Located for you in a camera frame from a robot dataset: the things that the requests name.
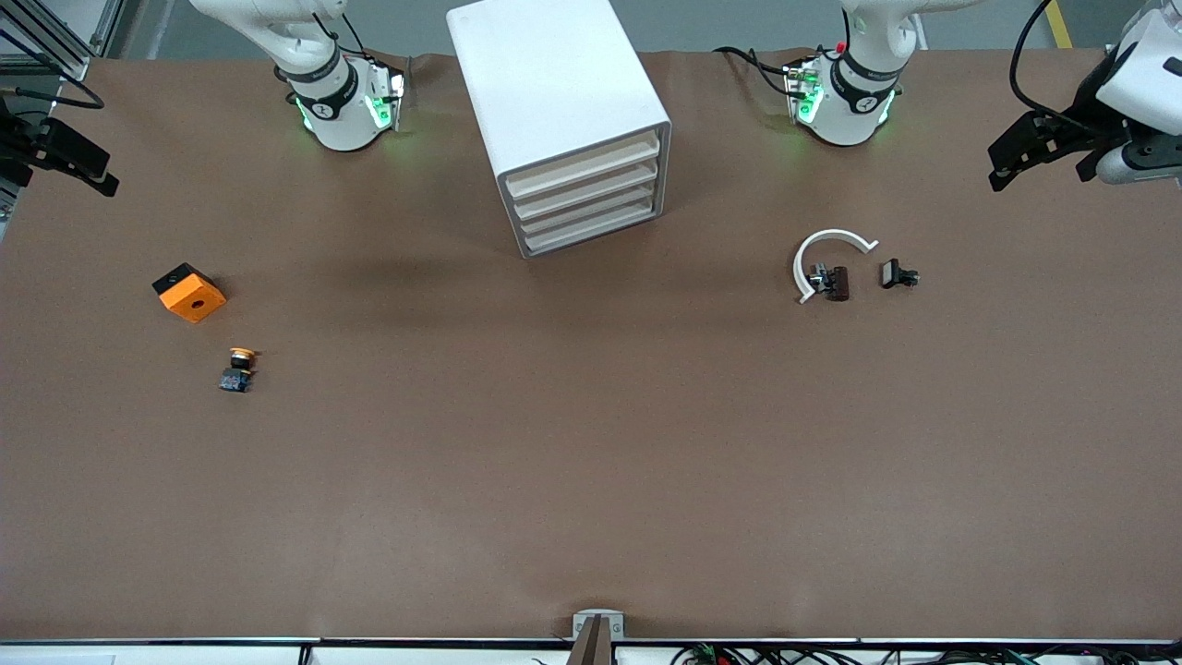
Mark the yellow push button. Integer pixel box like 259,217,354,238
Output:
219,346,262,394

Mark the orange button box black base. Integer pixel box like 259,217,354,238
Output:
152,263,227,323

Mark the white curved plastic piece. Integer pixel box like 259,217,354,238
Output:
792,228,880,306

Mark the dark brown block metal clip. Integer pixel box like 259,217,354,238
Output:
808,263,851,303

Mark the grey base connector plate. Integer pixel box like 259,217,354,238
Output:
783,57,826,127
368,60,413,133

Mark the brown table cover sheet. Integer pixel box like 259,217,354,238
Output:
0,48,1182,643

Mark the aluminium frame profile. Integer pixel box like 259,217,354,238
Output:
0,0,127,84

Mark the black base cable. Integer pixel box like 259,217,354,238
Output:
713,44,797,79
309,9,372,62

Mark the grey metal table bracket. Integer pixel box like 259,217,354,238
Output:
573,610,626,641

